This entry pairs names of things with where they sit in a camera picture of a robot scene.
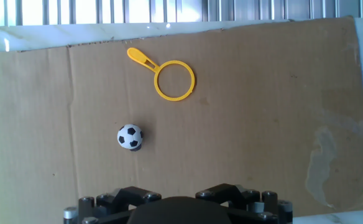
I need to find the small black white soccer ball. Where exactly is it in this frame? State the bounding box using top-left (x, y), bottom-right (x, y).
top-left (116, 124), bottom-right (144, 152)

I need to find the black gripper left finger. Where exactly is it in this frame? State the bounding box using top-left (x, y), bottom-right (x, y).
top-left (63, 185), bottom-right (163, 224)

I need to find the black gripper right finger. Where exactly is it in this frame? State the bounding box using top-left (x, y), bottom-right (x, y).
top-left (195, 183), bottom-right (294, 224)

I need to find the yellow bubble ring wand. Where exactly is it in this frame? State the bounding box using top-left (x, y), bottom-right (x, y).
top-left (126, 47), bottom-right (196, 102)

